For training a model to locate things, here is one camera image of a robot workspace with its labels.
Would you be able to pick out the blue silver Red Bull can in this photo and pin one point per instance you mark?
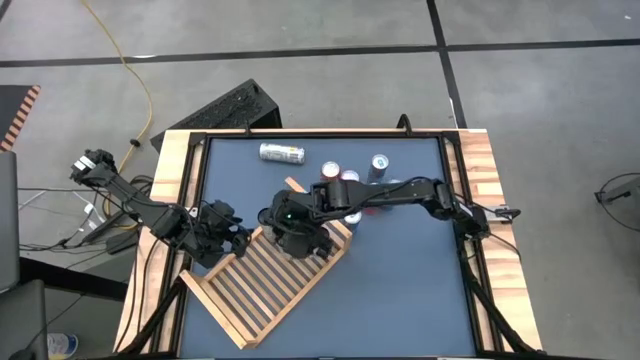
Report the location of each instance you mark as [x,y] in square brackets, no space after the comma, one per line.
[353,220]
[378,167]

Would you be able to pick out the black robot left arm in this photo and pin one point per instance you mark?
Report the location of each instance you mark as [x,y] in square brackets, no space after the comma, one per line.
[130,195]

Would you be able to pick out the white Celsius Tropical Vibe can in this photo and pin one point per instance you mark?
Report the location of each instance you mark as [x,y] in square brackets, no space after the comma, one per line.
[282,153]

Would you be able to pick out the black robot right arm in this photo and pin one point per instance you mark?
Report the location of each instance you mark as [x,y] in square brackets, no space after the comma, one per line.
[390,192]

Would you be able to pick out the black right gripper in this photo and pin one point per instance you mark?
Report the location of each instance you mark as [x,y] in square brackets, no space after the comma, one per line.
[295,225]

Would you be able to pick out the black power strip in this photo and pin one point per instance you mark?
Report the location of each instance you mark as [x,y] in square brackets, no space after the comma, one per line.
[100,230]

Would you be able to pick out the small black table clamp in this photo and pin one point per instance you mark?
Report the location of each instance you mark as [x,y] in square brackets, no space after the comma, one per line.
[247,131]

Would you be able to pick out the large black table clamp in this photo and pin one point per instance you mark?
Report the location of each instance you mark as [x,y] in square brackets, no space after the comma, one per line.
[406,125]

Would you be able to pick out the grey floor box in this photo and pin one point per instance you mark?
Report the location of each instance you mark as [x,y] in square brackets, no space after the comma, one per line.
[627,192]

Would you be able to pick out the red Fanta can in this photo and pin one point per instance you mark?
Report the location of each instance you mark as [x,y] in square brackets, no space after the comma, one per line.
[330,170]
[349,175]
[372,211]

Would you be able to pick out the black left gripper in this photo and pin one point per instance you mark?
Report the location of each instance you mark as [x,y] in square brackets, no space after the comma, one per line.
[217,235]

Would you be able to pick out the wooden slatted shelf rack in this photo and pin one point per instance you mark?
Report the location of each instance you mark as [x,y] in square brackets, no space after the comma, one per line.
[215,310]

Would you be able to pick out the black mat with orange stripes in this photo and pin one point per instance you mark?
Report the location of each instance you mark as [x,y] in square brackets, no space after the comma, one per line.
[12,107]

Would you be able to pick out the white blue plastic container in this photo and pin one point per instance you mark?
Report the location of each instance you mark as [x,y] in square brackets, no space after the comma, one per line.
[62,345]

